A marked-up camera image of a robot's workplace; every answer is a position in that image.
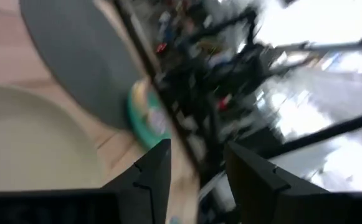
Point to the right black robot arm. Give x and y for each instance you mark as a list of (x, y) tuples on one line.
[(246, 62)]

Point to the black table edge rail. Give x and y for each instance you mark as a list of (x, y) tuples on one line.
[(142, 46)]

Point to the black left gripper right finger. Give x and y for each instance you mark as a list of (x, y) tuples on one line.
[(261, 193)]

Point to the black metal bar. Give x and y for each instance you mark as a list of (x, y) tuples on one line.
[(339, 129)]

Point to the yellow donut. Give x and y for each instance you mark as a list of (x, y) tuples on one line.
[(140, 96)]

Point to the silver metal bar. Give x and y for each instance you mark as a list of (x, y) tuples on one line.
[(324, 47)]

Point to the teal round plate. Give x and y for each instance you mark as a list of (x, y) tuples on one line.
[(138, 124)]

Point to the cream round plate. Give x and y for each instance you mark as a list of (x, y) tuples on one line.
[(28, 140)]

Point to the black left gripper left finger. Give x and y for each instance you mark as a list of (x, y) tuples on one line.
[(152, 186)]

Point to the lilac iced donut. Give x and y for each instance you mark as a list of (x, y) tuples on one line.
[(156, 119)]

